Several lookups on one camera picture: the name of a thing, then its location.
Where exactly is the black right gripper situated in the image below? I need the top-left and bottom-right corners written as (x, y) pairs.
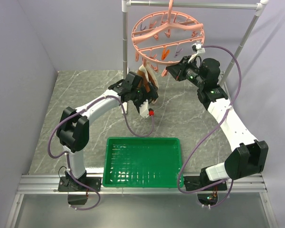
top-left (167, 56), bottom-right (205, 88)

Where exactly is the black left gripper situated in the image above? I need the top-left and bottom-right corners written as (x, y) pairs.
top-left (131, 81), bottom-right (159, 112)

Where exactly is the pink clothes peg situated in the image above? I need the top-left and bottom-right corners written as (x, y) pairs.
top-left (161, 69), bottom-right (168, 77)
top-left (142, 58), bottom-right (149, 68)

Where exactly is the orange underwear with cream waistband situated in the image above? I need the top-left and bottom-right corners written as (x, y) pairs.
top-left (136, 59), bottom-right (160, 105)

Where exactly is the pink round clip hanger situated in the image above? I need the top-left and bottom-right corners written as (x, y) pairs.
top-left (131, 0), bottom-right (205, 73)

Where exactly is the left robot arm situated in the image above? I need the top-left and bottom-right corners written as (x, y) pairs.
top-left (54, 70), bottom-right (159, 191)

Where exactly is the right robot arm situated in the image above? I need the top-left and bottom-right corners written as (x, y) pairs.
top-left (166, 56), bottom-right (268, 190)

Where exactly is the purple clothes peg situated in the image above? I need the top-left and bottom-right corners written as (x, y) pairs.
top-left (174, 48), bottom-right (183, 58)

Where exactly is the orange clothes peg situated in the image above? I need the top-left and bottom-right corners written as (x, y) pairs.
top-left (161, 47), bottom-right (170, 61)

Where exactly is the green plastic tray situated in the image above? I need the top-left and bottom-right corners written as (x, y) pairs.
top-left (102, 137), bottom-right (184, 188)

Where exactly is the metal clothes rack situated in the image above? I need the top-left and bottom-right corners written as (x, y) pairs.
top-left (120, 0), bottom-right (271, 115)

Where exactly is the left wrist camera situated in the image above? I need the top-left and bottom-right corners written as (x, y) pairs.
top-left (138, 100), bottom-right (154, 118)

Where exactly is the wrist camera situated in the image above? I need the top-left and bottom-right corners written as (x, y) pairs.
top-left (138, 100), bottom-right (154, 118)
top-left (188, 42), bottom-right (205, 63)

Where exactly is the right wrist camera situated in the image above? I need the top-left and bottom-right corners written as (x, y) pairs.
top-left (188, 42), bottom-right (205, 63)

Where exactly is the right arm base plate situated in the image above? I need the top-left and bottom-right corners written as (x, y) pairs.
top-left (184, 174), bottom-right (228, 205)

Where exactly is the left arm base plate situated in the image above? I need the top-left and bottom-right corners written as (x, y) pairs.
top-left (57, 176), bottom-right (102, 206)

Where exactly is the aluminium frame rail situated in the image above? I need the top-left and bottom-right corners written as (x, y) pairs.
top-left (4, 173), bottom-right (281, 228)

